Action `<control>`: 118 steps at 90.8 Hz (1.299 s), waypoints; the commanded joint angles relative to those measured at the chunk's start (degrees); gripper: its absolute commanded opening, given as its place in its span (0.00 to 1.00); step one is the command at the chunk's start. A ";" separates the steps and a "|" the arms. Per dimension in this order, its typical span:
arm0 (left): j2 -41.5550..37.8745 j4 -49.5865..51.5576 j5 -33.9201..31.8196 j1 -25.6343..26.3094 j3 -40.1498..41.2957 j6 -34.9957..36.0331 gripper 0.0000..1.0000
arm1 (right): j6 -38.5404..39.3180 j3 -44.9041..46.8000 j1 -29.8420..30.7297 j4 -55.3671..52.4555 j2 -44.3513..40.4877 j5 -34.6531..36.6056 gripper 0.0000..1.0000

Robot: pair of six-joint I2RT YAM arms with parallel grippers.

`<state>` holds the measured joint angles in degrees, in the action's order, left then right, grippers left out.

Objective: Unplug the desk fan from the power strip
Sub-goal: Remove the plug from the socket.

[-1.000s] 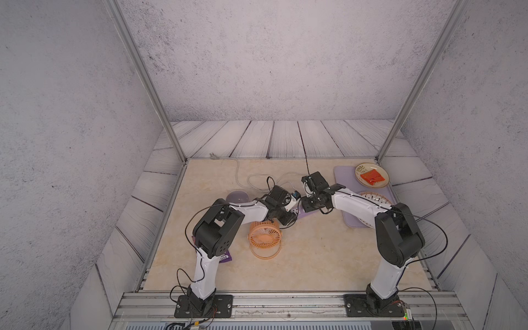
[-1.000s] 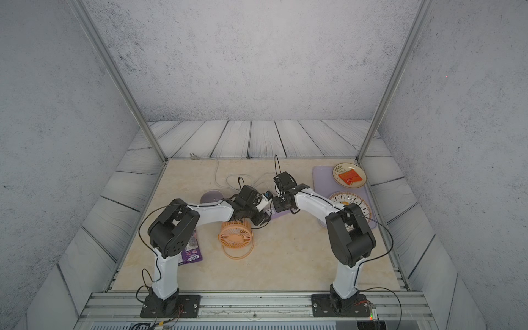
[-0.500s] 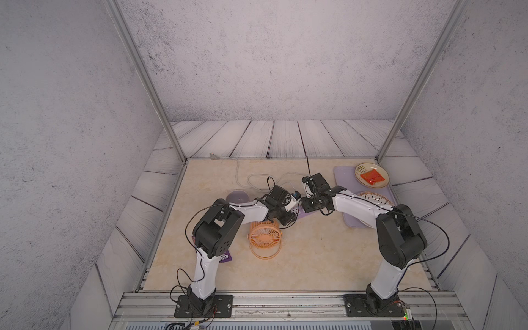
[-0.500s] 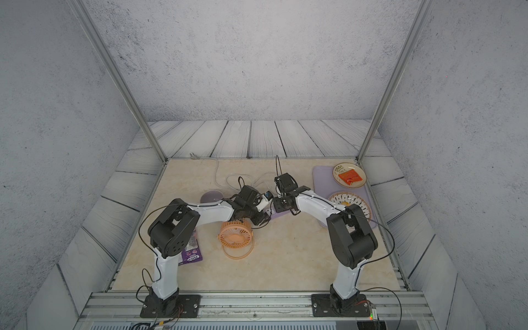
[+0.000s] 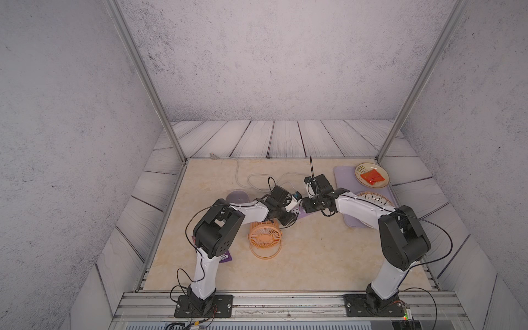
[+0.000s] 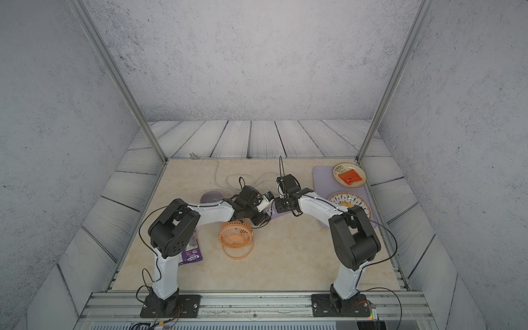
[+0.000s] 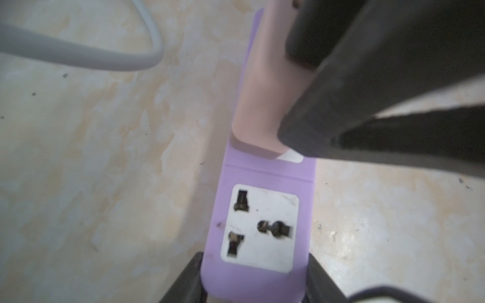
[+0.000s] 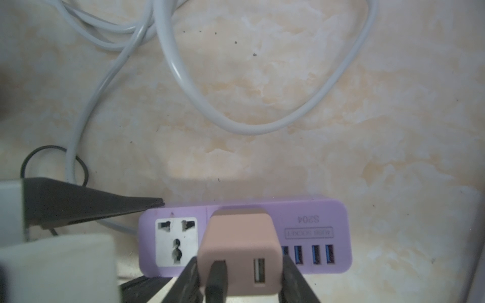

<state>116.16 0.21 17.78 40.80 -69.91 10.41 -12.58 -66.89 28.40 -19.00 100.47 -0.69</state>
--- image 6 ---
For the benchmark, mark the small patterned plate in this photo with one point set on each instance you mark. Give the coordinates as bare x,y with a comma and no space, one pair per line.
345,166

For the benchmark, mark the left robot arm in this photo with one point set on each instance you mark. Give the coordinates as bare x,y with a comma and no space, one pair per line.
172,230

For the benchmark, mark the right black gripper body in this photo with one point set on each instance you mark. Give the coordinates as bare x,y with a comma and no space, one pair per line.
281,203

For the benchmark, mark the aluminium front rail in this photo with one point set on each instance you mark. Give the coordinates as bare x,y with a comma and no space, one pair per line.
261,310

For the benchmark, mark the large patterned plate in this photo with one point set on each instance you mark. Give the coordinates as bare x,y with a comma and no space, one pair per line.
339,197

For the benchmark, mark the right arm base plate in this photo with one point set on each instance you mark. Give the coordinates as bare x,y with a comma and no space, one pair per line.
331,305

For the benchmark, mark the red food piece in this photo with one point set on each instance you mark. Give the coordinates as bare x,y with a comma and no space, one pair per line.
350,177

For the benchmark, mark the purple snack packet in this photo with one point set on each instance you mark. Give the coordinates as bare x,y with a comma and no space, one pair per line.
192,252

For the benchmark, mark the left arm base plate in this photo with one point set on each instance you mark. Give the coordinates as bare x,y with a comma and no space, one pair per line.
171,306

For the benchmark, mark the lavender placemat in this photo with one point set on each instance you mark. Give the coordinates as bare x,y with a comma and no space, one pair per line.
325,186

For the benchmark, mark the orange desk fan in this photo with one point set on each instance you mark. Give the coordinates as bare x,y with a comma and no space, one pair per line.
237,235

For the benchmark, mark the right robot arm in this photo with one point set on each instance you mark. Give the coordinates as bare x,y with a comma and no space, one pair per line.
355,241

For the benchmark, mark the purple power strip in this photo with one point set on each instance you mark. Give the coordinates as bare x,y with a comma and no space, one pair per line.
274,214

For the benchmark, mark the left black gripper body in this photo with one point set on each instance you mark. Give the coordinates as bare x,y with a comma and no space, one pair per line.
252,214

